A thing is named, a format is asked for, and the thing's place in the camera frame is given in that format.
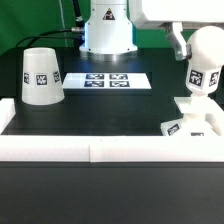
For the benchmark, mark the white marker plate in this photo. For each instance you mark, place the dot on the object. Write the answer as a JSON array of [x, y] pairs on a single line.
[[106, 81]]

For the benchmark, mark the white lamp bulb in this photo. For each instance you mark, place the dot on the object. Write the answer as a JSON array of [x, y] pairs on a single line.
[[206, 62]]

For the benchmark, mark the white lamp base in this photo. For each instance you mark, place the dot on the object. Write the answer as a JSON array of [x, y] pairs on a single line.
[[202, 116]]

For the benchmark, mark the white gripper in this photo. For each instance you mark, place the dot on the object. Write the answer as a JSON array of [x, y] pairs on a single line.
[[153, 14]]

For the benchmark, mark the white lamp shade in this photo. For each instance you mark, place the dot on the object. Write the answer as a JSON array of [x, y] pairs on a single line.
[[41, 80]]

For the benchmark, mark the white foam fence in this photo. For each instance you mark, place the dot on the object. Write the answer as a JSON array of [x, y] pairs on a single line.
[[104, 149]]

